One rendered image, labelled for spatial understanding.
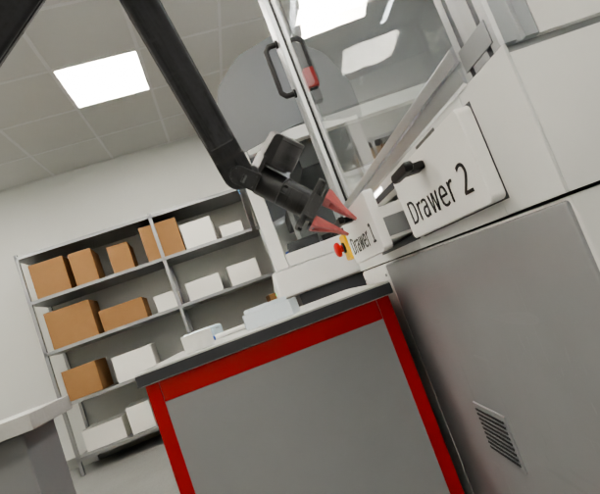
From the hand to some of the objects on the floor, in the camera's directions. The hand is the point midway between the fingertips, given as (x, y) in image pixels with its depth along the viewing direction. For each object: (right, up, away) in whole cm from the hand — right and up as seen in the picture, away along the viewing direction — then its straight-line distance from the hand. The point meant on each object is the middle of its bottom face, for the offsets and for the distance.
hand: (348, 224), depth 94 cm
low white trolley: (+8, -96, +33) cm, 102 cm away
